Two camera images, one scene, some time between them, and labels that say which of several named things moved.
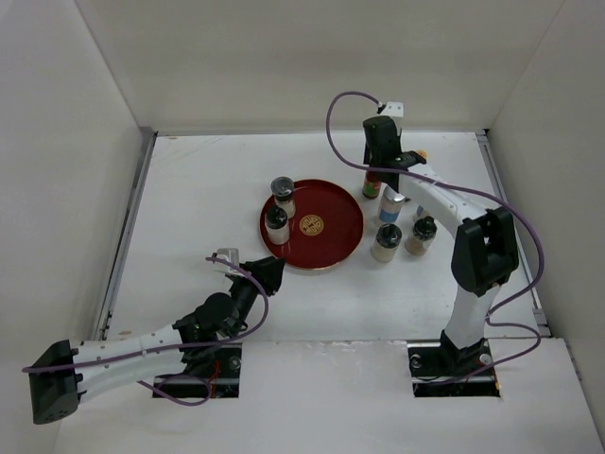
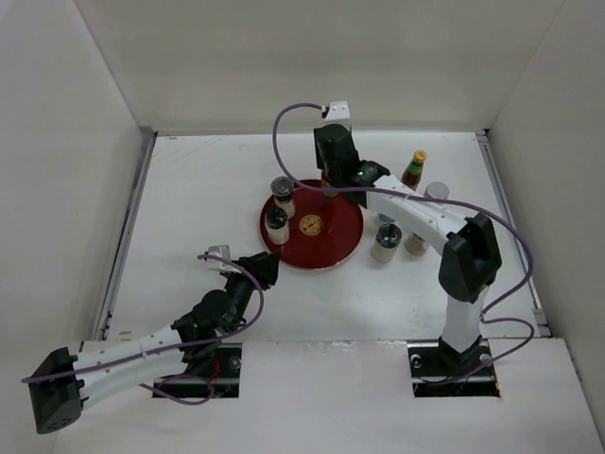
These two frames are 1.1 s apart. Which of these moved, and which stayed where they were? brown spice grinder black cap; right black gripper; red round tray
Moved: right black gripper
Stayed: red round tray; brown spice grinder black cap
